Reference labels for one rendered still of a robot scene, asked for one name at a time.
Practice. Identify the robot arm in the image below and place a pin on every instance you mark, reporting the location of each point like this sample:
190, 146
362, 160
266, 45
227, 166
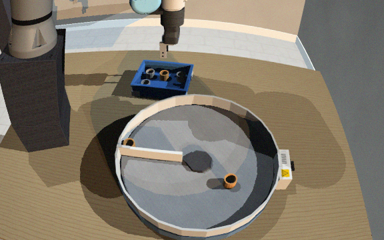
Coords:
33, 31

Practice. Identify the blue open-top crate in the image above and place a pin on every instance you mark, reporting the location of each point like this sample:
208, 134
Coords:
171, 87

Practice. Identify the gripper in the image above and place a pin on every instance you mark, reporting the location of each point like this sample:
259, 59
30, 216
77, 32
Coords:
172, 17

